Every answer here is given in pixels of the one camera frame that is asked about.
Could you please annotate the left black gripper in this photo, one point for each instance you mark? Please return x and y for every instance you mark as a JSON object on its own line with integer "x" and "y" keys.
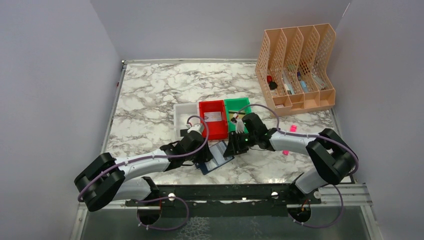
{"x": 205, "y": 155}

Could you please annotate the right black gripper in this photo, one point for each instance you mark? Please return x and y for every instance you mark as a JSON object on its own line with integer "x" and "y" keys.
{"x": 234, "y": 147}

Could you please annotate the navy blue card holder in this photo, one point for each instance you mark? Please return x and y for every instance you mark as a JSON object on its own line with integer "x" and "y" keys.
{"x": 217, "y": 150}

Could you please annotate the white plastic bin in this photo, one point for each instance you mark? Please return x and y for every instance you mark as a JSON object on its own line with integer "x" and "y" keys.
{"x": 181, "y": 113}

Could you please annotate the peach file organizer rack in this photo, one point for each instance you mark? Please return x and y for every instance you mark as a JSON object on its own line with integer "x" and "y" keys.
{"x": 299, "y": 51}

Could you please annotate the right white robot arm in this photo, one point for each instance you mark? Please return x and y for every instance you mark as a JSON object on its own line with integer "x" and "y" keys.
{"x": 332, "y": 159}

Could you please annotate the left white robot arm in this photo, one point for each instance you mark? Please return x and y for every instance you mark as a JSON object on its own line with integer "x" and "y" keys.
{"x": 103, "y": 180}

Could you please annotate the black card in white bin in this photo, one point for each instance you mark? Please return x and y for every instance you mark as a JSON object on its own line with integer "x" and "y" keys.
{"x": 183, "y": 132}

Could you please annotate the gold card in green bin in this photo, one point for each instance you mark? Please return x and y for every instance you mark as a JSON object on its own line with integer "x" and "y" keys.
{"x": 236, "y": 115}

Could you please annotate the silver card in red bin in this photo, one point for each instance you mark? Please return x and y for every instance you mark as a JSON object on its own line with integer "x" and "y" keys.
{"x": 215, "y": 116}

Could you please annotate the red plastic bin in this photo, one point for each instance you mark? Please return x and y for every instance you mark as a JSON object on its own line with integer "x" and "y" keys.
{"x": 217, "y": 130}

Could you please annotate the green plastic bin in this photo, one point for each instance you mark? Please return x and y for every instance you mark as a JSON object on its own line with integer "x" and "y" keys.
{"x": 232, "y": 106}

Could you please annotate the pink highlighter pen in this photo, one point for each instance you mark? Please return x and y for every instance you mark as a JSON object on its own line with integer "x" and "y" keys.
{"x": 293, "y": 129}

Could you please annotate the red black stamp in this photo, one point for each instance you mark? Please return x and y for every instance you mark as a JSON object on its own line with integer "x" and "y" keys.
{"x": 271, "y": 83}

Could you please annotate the clear pen pack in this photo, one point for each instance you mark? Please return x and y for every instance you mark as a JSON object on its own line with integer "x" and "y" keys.
{"x": 287, "y": 84}

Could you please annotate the grey stapler in rack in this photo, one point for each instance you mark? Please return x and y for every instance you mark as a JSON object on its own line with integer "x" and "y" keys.
{"x": 321, "y": 85}

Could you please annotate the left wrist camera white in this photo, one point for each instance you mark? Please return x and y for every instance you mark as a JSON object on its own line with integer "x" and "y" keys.
{"x": 198, "y": 127}

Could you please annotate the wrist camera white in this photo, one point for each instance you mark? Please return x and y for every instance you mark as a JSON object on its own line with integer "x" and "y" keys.
{"x": 239, "y": 125}
{"x": 198, "y": 127}

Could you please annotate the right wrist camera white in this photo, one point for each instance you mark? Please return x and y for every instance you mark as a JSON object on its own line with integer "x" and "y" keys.
{"x": 239, "y": 125}

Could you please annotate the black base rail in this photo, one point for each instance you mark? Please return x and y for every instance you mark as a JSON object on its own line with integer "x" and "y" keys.
{"x": 153, "y": 202}

